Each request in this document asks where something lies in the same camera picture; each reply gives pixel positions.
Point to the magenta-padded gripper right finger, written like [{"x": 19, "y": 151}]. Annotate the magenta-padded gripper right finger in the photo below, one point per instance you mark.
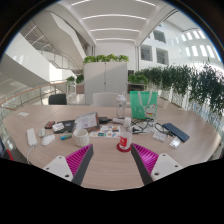
[{"x": 165, "y": 165}]

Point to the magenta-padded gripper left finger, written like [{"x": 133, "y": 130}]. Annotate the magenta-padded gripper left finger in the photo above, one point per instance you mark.
[{"x": 58, "y": 166}]

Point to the clear plastic packet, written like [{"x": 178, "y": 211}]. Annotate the clear plastic packet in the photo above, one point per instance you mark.
[{"x": 175, "y": 142}]

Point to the white computer mouse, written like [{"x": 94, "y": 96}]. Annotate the white computer mouse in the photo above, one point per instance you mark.
[{"x": 48, "y": 140}]

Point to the white flat packet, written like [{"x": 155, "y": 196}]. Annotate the white flat packet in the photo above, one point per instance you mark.
[{"x": 159, "y": 136}]

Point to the small blue-green pack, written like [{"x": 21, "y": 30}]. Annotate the small blue-green pack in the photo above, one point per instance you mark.
[{"x": 66, "y": 136}]

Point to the white grid-pattern mug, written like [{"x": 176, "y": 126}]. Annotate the white grid-pattern mug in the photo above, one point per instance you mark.
[{"x": 81, "y": 137}]

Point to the small white round device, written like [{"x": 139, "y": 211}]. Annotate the small white round device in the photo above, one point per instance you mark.
[{"x": 41, "y": 132}]

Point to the white power strip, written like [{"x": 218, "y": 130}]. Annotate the white power strip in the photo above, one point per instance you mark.
[{"x": 31, "y": 137}]

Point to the white card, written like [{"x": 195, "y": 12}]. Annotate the white card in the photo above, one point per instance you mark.
[{"x": 58, "y": 126}]

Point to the black notebook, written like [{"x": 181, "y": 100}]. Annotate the black notebook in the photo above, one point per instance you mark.
[{"x": 70, "y": 126}]

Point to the small red-black case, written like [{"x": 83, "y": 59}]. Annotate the small red-black case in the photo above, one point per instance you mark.
[{"x": 49, "y": 124}]

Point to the brown booklet with papers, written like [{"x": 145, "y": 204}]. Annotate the brown booklet with papers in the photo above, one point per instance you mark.
[{"x": 86, "y": 121}]

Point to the black and red office chair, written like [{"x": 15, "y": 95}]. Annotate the black and red office chair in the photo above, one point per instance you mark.
[{"x": 6, "y": 150}]

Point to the colourful sticker sheet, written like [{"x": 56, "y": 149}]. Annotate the colourful sticker sheet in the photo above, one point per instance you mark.
[{"x": 105, "y": 131}]

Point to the small white paper sheet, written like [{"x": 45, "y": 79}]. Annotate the small white paper sheet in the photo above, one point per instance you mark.
[{"x": 23, "y": 114}]

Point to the green cat-print tote bag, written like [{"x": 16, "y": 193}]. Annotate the green cat-print tote bag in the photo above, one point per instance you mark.
[{"x": 141, "y": 105}]

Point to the black power adapter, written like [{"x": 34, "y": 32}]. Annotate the black power adapter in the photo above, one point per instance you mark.
[{"x": 104, "y": 120}]

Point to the clear white-lidded sports bottle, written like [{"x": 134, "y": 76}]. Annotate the clear white-lidded sports bottle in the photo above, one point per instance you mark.
[{"x": 121, "y": 106}]

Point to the glass railing with wooden handrail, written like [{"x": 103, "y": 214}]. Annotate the glass railing with wooden handrail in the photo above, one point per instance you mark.
[{"x": 26, "y": 96}]

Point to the white chair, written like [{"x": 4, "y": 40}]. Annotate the white chair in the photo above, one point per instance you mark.
[{"x": 104, "y": 99}]

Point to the row of green hedge plants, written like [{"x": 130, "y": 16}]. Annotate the row of green hedge plants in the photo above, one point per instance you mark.
[{"x": 186, "y": 81}]

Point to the green plants in brown planter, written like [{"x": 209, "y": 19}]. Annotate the green plants in brown planter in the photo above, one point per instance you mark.
[{"x": 79, "y": 80}]

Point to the white cabinet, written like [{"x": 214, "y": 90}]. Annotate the white cabinet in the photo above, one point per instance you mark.
[{"x": 105, "y": 81}]

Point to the green plants atop cabinet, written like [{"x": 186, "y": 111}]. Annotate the green plants atop cabinet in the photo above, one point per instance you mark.
[{"x": 106, "y": 59}]

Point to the ceiling strip lights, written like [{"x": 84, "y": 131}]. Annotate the ceiling strip lights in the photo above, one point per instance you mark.
[{"x": 113, "y": 16}]

